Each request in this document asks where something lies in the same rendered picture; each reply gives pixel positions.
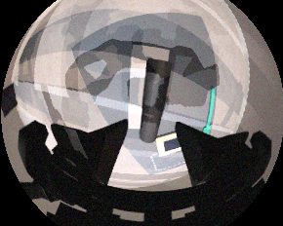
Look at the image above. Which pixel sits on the tan tile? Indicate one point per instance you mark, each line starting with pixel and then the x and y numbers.
pixel 167 143

